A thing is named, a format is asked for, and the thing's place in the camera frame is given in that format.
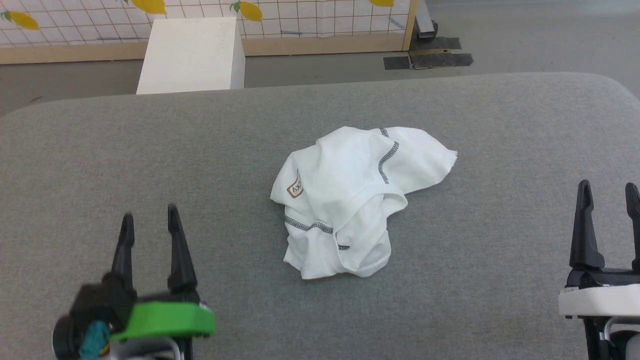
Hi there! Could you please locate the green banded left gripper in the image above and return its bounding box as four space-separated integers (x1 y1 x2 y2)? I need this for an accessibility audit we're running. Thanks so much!
102 203 217 360

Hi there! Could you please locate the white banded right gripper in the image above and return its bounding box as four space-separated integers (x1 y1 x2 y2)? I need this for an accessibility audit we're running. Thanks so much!
558 179 640 360

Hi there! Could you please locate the white garment with grey stitching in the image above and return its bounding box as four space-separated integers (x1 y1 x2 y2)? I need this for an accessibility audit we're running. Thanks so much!
270 126 459 280

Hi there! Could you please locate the grey fabric sofa seat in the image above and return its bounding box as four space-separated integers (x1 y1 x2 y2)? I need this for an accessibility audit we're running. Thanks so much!
0 72 640 360

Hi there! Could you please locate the white rectangular box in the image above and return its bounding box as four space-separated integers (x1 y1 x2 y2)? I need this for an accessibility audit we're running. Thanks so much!
136 16 246 96

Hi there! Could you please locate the brown floor plate black tape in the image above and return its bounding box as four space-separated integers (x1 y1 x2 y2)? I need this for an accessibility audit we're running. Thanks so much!
408 48 475 70

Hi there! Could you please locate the long black floor tape strip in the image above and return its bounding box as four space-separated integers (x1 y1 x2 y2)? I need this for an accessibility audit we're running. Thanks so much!
410 37 462 51

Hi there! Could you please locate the black metal stand foot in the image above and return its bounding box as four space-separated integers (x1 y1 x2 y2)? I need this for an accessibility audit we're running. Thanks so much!
413 0 440 40

